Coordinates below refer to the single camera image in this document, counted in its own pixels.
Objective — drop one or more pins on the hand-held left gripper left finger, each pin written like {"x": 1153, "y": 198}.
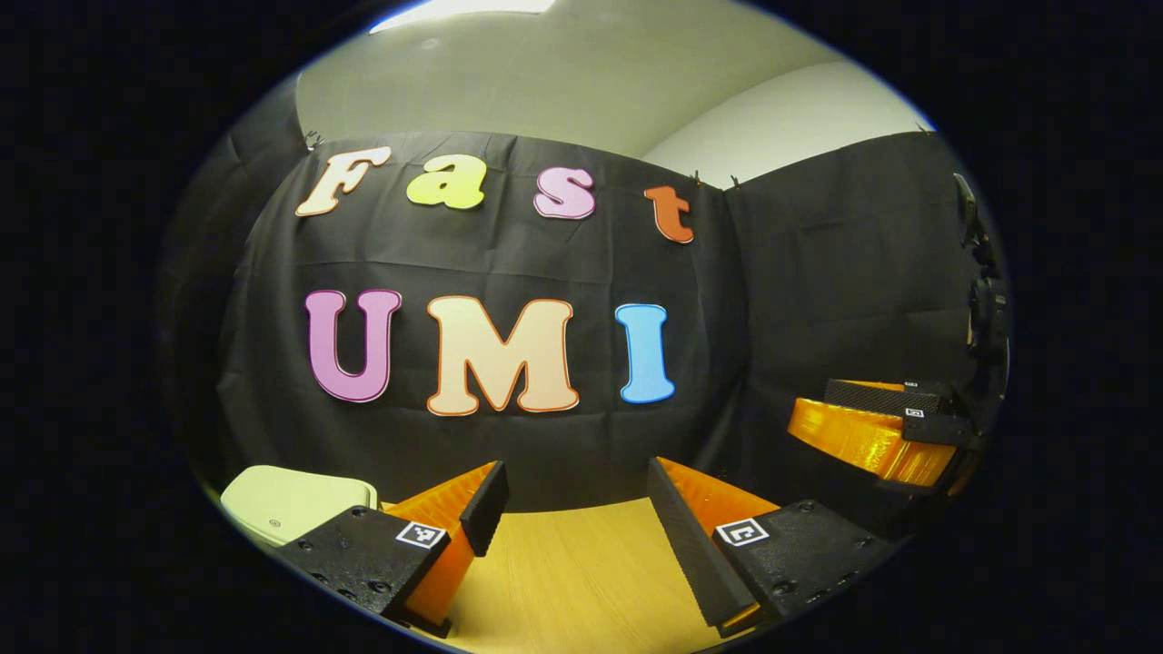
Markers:
{"x": 486, "y": 509}

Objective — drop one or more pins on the black backdrop cloth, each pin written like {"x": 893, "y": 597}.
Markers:
{"x": 509, "y": 263}

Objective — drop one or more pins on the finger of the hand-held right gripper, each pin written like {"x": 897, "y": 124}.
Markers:
{"x": 929, "y": 386}
{"x": 872, "y": 398}

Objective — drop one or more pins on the wooden desktop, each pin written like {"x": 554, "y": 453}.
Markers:
{"x": 581, "y": 563}

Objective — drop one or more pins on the pale green desktop garbage bin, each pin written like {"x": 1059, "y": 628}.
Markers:
{"x": 291, "y": 500}

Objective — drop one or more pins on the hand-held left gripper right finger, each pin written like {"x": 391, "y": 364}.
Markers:
{"x": 692, "y": 554}

